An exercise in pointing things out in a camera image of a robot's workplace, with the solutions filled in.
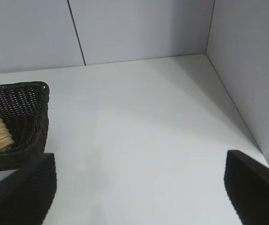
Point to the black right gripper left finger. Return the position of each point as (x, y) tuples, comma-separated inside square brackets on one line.
[(19, 194)]

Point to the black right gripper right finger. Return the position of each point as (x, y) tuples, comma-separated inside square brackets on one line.
[(258, 194)]

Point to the dark brown wicker basket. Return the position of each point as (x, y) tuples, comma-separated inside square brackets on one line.
[(24, 105)]

